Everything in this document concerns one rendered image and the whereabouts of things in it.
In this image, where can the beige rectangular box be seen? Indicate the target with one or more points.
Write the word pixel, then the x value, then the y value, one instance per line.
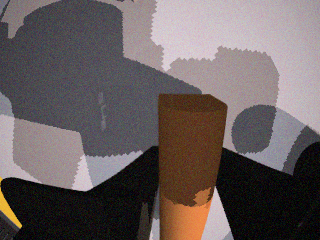
pixel 3 224

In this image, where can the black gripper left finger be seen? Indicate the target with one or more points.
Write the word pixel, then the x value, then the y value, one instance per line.
pixel 120 208

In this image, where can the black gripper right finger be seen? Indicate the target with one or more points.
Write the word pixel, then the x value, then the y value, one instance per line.
pixel 262 203

